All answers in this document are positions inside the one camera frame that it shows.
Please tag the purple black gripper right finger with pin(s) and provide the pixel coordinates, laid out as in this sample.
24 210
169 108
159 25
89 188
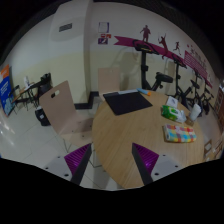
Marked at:
145 160

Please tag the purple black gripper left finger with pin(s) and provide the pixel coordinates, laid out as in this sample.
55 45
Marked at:
77 162

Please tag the round wooden table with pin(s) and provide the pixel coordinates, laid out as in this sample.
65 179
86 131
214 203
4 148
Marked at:
113 136

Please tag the green tissue pack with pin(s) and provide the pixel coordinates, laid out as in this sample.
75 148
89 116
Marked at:
172 113

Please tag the black waste bin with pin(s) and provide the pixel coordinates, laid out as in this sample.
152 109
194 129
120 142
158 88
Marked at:
40 115

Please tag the black table mat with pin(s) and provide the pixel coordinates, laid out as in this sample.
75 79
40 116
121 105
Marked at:
125 103

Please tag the beige wooden chair near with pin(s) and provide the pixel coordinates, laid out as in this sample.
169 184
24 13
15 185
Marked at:
60 110

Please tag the beige wooden chair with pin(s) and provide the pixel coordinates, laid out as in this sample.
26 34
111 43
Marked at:
108 81
60 110

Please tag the white tissue packet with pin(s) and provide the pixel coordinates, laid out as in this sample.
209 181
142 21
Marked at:
171 101

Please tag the blue orange marker pen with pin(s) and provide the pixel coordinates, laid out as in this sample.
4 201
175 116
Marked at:
146 92

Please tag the white paper roll on holder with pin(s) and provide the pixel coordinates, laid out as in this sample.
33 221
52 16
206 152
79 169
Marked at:
196 110

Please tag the black exercise bike middle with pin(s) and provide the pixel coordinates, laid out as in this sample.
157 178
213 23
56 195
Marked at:
180 92

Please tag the black office chair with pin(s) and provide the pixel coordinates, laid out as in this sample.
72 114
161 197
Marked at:
45 84

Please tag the small folding desk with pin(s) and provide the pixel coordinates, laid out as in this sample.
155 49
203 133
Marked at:
33 98

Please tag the black exercise bike far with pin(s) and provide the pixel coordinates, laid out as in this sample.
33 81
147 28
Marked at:
202 96

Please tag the beige wooden chair far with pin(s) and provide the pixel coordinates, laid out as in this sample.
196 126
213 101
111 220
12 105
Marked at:
108 81

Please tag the blue orange banner stand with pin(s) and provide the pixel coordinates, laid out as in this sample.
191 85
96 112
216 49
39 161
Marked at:
5 89

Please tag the air vent grille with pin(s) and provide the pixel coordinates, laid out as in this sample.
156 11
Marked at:
65 27

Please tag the wall posters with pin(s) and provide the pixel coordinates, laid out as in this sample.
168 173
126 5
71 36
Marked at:
104 34

